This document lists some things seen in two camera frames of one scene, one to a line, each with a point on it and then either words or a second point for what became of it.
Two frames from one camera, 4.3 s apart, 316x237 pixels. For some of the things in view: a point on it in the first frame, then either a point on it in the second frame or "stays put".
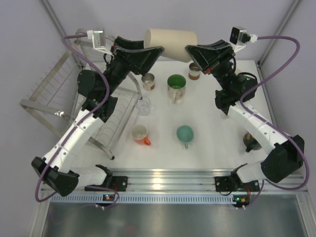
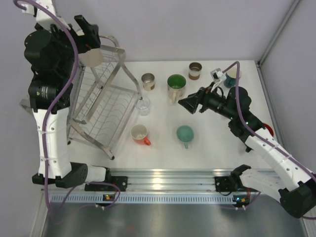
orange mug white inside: [138, 133] stays put
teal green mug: [185, 134] stays put
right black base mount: [225, 184] stays put
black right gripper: [205, 57] -> [202, 97]
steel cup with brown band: [148, 81] stays put
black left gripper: [130, 55] -> [90, 40]
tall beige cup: [174, 41] -> [92, 58]
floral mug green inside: [176, 84] stays put
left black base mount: [117, 183] stays put
